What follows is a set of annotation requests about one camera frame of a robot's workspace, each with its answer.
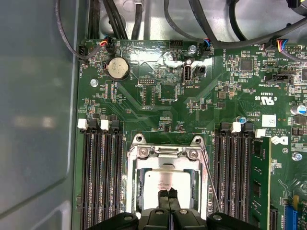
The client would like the black RAM slot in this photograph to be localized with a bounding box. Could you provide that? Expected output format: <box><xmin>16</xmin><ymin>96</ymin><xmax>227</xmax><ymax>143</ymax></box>
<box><xmin>237</xmin><ymin>122</ymin><xmax>255</xmax><ymax>228</ymax></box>
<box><xmin>109</xmin><ymin>119</ymin><xmax>126</xmax><ymax>230</ymax></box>
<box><xmin>88</xmin><ymin>118</ymin><xmax>103</xmax><ymax>230</ymax></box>
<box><xmin>213</xmin><ymin>121</ymin><xmax>231</xmax><ymax>226</ymax></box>

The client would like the black square chip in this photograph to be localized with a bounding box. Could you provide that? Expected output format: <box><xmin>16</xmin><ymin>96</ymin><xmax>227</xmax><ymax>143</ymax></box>
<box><xmin>239</xmin><ymin>58</ymin><xmax>254</xmax><ymax>72</ymax></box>

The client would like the thin metal locking lever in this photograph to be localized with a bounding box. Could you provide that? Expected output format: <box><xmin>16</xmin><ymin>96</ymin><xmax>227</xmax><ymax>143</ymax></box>
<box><xmin>199</xmin><ymin>143</ymin><xmax>223</xmax><ymax>215</ymax></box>

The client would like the green RAM stick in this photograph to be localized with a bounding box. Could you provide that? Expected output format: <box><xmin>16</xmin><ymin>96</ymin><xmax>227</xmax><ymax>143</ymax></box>
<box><xmin>250</xmin><ymin>136</ymin><xmax>273</xmax><ymax>230</ymax></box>

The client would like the CPU socket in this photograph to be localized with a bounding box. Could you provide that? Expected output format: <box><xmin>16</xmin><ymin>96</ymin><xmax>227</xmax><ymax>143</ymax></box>
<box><xmin>126</xmin><ymin>133</ymin><xmax>211</xmax><ymax>220</ymax></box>

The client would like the green motherboard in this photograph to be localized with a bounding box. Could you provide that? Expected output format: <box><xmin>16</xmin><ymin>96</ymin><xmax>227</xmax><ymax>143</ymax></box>
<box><xmin>76</xmin><ymin>38</ymin><xmax>307</xmax><ymax>230</ymax></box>

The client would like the blue expansion slot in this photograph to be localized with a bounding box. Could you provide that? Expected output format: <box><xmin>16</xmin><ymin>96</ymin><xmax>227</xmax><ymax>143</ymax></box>
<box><xmin>284</xmin><ymin>197</ymin><xmax>301</xmax><ymax>230</ymax></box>

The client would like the internal USB port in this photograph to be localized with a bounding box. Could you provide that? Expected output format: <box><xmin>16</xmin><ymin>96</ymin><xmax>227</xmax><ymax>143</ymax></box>
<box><xmin>182</xmin><ymin>64</ymin><xmax>193</xmax><ymax>84</ymax></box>

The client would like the thick black cable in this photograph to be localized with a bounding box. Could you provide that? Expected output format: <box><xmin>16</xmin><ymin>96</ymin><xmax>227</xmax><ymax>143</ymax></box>
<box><xmin>188</xmin><ymin>0</ymin><xmax>307</xmax><ymax>50</ymax></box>

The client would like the white board sticker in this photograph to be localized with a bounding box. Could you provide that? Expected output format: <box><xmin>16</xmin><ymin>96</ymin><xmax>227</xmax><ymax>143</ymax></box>
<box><xmin>261</xmin><ymin>114</ymin><xmax>277</xmax><ymax>128</ymax></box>

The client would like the white-latched RAM slot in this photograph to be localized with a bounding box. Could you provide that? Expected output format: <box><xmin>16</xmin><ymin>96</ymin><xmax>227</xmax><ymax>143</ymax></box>
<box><xmin>225</xmin><ymin>122</ymin><xmax>242</xmax><ymax>227</ymax></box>
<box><xmin>78</xmin><ymin>118</ymin><xmax>94</xmax><ymax>230</ymax></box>
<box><xmin>100</xmin><ymin>119</ymin><xmax>114</xmax><ymax>230</ymax></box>

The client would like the coin cell battery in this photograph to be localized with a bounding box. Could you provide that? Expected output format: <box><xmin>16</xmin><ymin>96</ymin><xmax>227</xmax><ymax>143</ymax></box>
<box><xmin>106</xmin><ymin>57</ymin><xmax>130</xmax><ymax>81</ymax></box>

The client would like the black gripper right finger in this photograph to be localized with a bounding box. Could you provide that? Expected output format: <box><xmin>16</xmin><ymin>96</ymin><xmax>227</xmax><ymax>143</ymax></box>
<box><xmin>169</xmin><ymin>188</ymin><xmax>261</xmax><ymax>230</ymax></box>

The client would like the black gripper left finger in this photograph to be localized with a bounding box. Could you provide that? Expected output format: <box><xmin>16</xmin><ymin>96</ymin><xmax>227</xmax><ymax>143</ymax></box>
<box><xmin>87</xmin><ymin>188</ymin><xmax>171</xmax><ymax>230</ymax></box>

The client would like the silver CPU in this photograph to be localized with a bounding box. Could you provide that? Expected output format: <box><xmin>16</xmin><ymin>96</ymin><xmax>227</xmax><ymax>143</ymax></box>
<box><xmin>141</xmin><ymin>170</ymin><xmax>194</xmax><ymax>213</ymax></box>

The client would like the thin dark fan wire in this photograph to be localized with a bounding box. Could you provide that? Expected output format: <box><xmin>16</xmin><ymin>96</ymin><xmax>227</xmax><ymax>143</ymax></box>
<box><xmin>55</xmin><ymin>0</ymin><xmax>108</xmax><ymax>64</ymax></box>

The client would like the silver blue capacitor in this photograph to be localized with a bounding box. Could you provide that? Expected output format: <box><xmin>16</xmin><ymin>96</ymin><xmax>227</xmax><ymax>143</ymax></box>
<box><xmin>291</xmin><ymin>102</ymin><xmax>307</xmax><ymax>118</ymax></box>

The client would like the black open PC case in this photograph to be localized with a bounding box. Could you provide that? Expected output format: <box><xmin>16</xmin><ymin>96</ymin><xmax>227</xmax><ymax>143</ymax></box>
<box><xmin>0</xmin><ymin>0</ymin><xmax>307</xmax><ymax>230</ymax></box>

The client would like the metal socket cover frame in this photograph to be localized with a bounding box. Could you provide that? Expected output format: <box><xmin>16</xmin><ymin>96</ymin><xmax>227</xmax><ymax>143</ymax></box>
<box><xmin>130</xmin><ymin>147</ymin><xmax>206</xmax><ymax>216</ymax></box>

